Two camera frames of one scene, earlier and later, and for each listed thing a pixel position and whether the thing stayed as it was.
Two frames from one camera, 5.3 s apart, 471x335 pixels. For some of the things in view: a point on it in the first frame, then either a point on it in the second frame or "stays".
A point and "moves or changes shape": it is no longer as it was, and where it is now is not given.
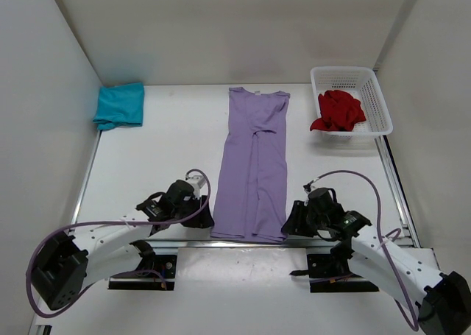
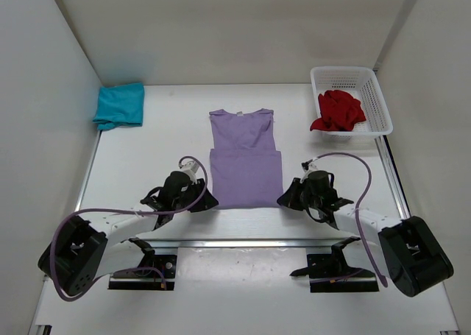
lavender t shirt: [251, 199] moves or changes shape
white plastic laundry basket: [363, 84] stays
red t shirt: [338, 111] stays
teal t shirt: [120, 105] stays
